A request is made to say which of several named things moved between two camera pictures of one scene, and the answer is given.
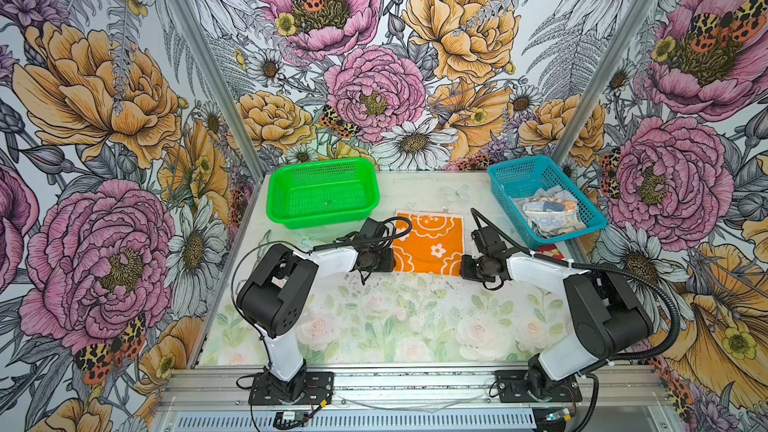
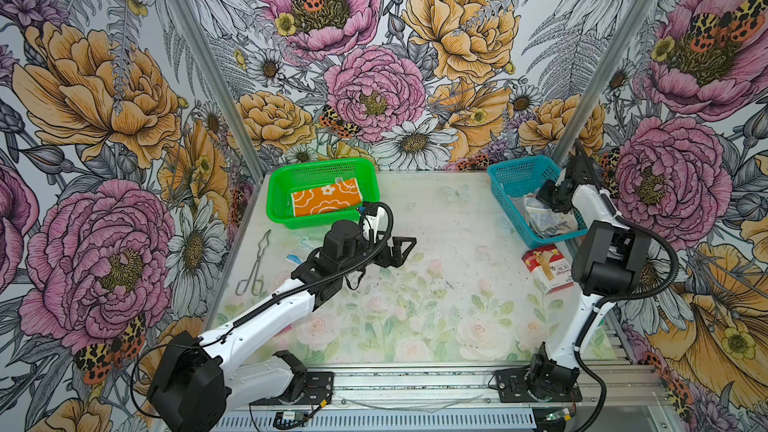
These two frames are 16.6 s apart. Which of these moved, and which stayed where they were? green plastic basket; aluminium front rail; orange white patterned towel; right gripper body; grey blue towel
Moved: orange white patterned towel; right gripper body
Stayed: green plastic basket; aluminium front rail; grey blue towel
